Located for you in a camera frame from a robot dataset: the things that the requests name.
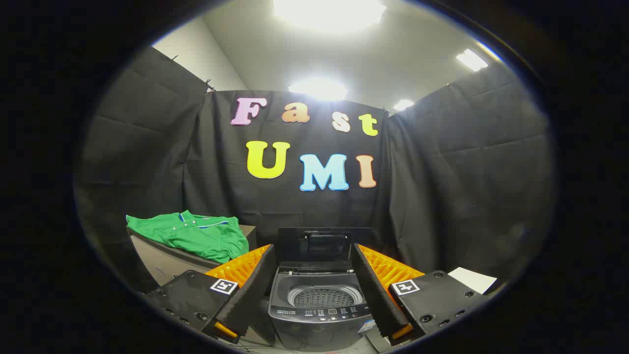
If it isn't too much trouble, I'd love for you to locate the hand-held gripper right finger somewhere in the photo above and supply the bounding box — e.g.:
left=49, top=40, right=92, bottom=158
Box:
left=352, top=243, right=490, bottom=347

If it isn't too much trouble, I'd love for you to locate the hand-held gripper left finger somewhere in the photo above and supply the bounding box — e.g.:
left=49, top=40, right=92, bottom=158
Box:
left=146, top=244, right=277, bottom=345

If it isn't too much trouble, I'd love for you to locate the dark grey washing machine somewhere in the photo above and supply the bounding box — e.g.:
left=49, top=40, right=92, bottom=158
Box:
left=268, top=265, right=380, bottom=353

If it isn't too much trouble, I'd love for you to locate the green polo shirt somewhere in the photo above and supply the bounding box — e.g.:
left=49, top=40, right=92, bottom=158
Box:
left=126, top=210, right=250, bottom=264

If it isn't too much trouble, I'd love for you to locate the grey cabinet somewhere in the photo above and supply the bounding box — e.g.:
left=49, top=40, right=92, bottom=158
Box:
left=129, top=224, right=257, bottom=287

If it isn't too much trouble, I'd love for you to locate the white sheet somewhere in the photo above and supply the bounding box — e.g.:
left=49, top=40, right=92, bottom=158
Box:
left=448, top=267, right=498, bottom=295

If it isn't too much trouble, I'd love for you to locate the black backdrop cloth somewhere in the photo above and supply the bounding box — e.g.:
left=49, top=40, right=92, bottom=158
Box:
left=74, top=47, right=556, bottom=295

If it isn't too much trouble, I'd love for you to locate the rectangular ceiling light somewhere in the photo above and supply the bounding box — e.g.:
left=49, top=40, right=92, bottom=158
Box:
left=456, top=48, right=489, bottom=72

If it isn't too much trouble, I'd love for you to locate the large round ceiling light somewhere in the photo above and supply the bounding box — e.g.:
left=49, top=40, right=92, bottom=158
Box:
left=273, top=0, right=387, bottom=31

